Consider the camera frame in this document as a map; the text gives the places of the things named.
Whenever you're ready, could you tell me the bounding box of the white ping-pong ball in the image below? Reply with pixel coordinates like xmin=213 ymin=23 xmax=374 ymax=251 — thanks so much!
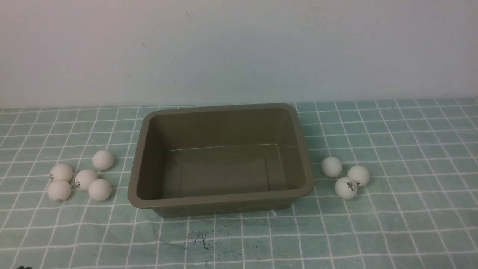
xmin=88 ymin=179 xmax=112 ymax=201
xmin=47 ymin=180 xmax=72 ymax=202
xmin=75 ymin=170 xmax=98 ymax=191
xmin=92 ymin=150 xmax=114 ymax=170
xmin=49 ymin=163 xmax=74 ymax=182
xmin=347 ymin=166 xmax=371 ymax=186
xmin=321 ymin=156 xmax=343 ymax=178
xmin=334 ymin=177 xmax=358 ymax=200

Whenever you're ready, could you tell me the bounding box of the olive green plastic bin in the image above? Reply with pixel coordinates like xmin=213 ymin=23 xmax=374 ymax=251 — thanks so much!
xmin=128 ymin=103 xmax=315 ymax=217

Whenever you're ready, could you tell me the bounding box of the green checked tablecloth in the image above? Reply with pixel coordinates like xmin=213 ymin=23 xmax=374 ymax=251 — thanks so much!
xmin=0 ymin=98 xmax=478 ymax=269

